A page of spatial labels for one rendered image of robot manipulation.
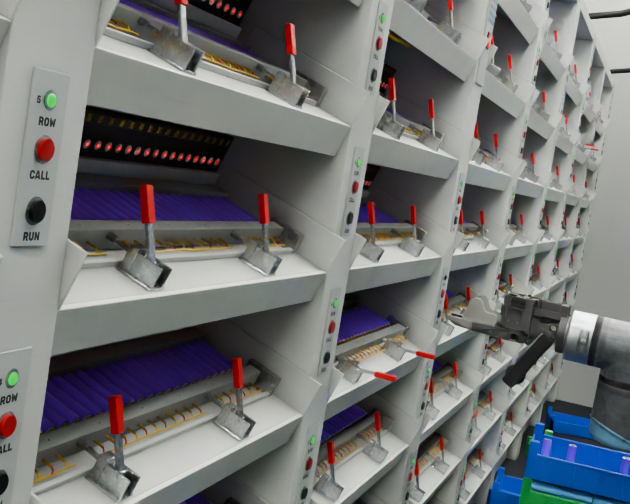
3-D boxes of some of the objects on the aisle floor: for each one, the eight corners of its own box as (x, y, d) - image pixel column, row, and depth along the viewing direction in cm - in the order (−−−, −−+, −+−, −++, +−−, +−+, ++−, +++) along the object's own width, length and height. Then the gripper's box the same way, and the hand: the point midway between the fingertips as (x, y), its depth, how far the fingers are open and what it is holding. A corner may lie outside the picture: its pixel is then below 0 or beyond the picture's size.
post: (379, 669, 211) (524, -154, 196) (366, 688, 203) (517, -172, 187) (295, 640, 218) (429, -158, 203) (279, 658, 209) (419, -175, 194)
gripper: (575, 304, 177) (462, 280, 184) (568, 309, 166) (449, 283, 174) (565, 349, 177) (453, 324, 185) (558, 357, 167) (440, 329, 174)
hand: (455, 320), depth 179 cm, fingers open, 3 cm apart
